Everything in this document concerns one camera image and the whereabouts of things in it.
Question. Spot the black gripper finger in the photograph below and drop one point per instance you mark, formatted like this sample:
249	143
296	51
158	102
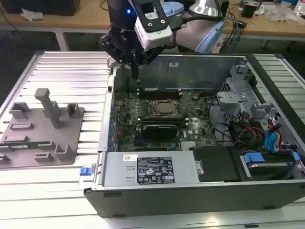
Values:
107	44
152	55

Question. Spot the green RAM stick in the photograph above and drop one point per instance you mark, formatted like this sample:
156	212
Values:
35	143
159	131

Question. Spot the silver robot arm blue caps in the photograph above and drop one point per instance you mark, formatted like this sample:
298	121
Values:
193	34

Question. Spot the black RAM slot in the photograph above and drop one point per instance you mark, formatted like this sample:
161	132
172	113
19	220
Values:
162	118
159	96
183	123
159	90

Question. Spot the wooden desk white legs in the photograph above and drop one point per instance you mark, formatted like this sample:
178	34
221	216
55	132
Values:
59	22

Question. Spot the silver square CPU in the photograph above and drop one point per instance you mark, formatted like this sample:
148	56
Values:
166	107

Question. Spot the round coin battery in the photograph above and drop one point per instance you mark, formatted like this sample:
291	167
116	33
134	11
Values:
195	96

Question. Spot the black computer box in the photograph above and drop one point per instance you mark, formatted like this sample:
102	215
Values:
43	6

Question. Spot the crumpled white paper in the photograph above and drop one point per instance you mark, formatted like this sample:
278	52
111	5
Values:
32	13

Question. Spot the green motherboard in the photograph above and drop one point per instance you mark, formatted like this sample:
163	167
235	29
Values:
203	133

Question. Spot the grey metal drive cage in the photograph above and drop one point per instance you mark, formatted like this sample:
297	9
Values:
238	95

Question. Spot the small black box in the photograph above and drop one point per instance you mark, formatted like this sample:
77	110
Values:
249	10

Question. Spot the grey parts rack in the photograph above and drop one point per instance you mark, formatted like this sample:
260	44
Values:
35	131

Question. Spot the silver power supply with label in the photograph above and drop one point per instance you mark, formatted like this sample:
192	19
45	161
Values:
119	171

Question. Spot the wooden desk with clutter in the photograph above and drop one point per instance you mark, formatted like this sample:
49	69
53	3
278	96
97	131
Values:
274	26

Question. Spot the black plastic shroud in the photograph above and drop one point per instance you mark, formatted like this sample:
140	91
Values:
214	164

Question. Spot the blue case latch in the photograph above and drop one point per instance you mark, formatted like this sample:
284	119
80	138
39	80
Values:
85	171

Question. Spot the clear plastic bags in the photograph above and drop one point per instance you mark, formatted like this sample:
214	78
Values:
283	13

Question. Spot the black open PC case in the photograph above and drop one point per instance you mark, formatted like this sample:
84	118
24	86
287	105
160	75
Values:
190	200

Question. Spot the hard disk in blue carrier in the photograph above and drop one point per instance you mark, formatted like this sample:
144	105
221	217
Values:
267	167

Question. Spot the white plastic bracket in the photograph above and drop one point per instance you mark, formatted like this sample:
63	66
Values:
110	62

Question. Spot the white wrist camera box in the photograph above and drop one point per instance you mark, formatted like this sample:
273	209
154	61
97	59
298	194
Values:
155	35

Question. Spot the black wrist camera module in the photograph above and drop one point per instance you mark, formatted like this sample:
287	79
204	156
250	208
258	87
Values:
152	14

